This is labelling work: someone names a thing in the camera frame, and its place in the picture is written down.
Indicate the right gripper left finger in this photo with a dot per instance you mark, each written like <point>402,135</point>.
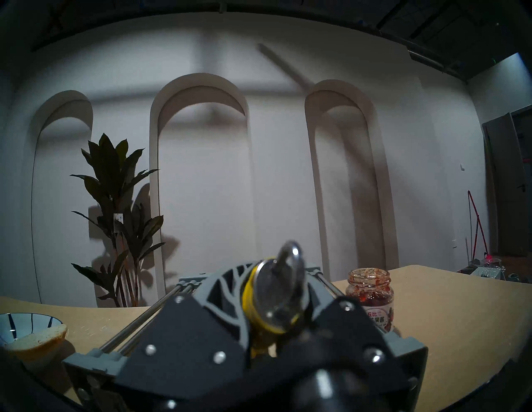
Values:
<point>187,344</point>

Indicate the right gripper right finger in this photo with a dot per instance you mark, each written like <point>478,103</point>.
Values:
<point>345,344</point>

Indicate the grey metal dish rack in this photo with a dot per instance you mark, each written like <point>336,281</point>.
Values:
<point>95,363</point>

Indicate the blue striped ceramic plate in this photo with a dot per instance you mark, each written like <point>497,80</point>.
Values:
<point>25,324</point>

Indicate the open glass jam jar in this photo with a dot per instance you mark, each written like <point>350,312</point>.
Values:
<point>370,297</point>

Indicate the slice of white bread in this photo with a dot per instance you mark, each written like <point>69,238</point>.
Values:
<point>37,341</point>

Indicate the white open box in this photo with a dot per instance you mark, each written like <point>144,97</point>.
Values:
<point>488,273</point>

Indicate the pink dustpan brush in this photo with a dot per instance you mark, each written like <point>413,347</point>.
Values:
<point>492,258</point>

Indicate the tall potted leafy plant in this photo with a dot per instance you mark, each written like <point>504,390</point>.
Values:
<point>112,174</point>

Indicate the dark grey door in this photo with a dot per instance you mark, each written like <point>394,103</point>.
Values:
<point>505,187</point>

